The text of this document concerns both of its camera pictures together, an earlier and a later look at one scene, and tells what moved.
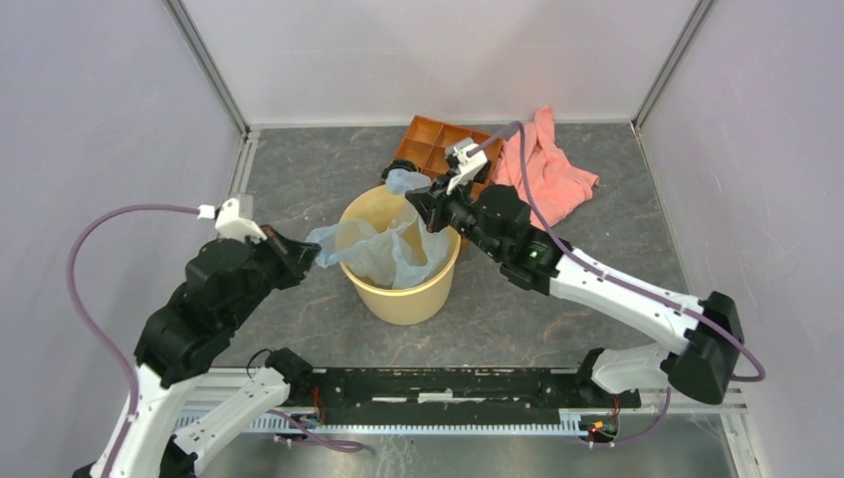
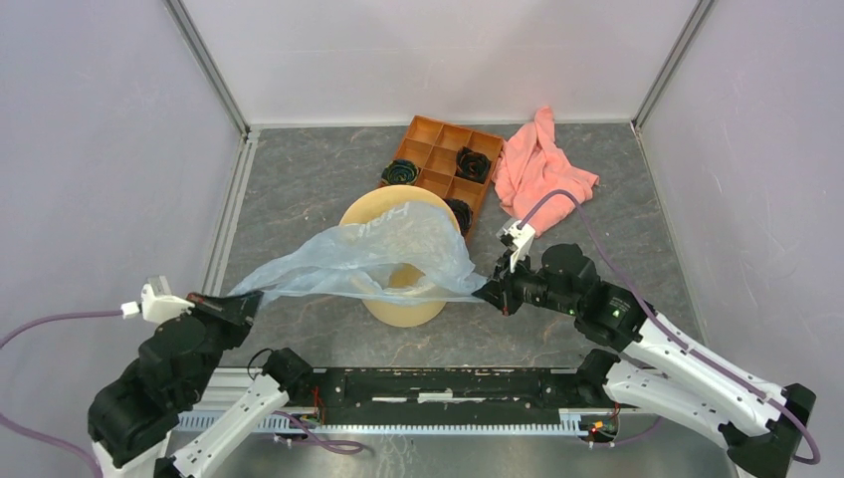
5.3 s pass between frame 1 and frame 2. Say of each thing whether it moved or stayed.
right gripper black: moved
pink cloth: stayed
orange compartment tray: stayed
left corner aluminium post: stayed
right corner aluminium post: stayed
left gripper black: moved
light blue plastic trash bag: moved
